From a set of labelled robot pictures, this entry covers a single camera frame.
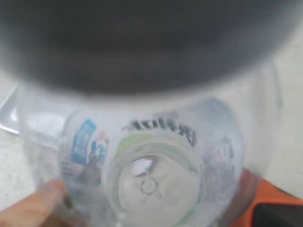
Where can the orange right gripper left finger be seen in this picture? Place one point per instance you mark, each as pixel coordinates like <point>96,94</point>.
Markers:
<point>37,209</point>

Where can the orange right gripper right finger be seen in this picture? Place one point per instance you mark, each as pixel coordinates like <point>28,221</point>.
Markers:
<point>268,206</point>

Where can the clear plastic lime drink bottle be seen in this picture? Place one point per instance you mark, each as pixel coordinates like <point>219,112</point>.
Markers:
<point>179,163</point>

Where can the white rectangular plastic tray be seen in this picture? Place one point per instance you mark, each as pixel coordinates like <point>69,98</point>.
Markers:
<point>9,120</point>

